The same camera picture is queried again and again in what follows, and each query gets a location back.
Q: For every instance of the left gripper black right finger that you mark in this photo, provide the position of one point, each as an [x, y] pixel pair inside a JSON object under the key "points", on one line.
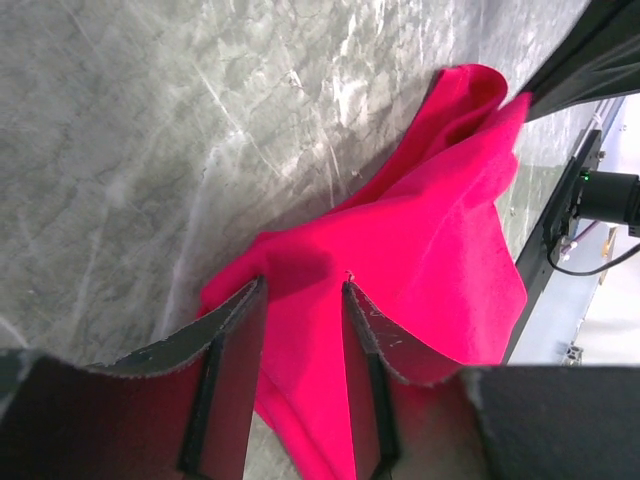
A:
{"points": [[413, 416]]}

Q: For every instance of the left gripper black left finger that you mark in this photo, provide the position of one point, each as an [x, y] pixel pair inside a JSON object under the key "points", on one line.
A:
{"points": [[180, 408]]}

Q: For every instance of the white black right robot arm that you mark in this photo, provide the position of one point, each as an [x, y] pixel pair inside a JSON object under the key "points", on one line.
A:
{"points": [[607, 196]]}

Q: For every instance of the pink-red t shirt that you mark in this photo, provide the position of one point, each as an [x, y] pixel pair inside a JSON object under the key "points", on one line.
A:
{"points": [[422, 239]]}

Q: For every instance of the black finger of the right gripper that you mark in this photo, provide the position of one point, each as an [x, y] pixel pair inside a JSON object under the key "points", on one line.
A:
{"points": [[597, 60]]}

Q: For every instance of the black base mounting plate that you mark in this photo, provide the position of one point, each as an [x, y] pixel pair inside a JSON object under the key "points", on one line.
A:
{"points": [[557, 220]]}

